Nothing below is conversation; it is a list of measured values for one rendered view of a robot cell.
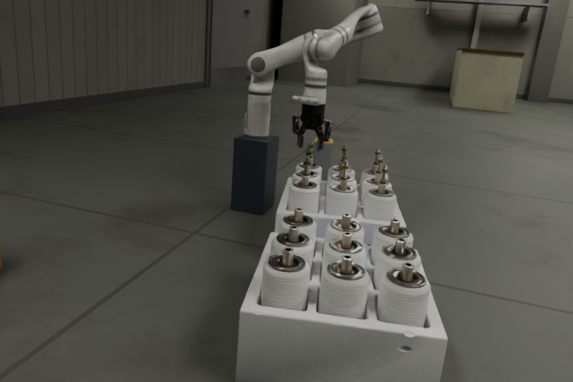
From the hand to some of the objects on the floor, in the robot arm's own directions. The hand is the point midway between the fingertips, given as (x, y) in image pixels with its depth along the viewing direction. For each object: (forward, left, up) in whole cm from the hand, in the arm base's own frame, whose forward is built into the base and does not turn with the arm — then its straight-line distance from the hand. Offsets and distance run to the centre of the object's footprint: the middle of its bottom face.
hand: (309, 145), depth 154 cm
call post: (-2, +29, -35) cm, 46 cm away
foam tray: (+23, -50, -35) cm, 66 cm away
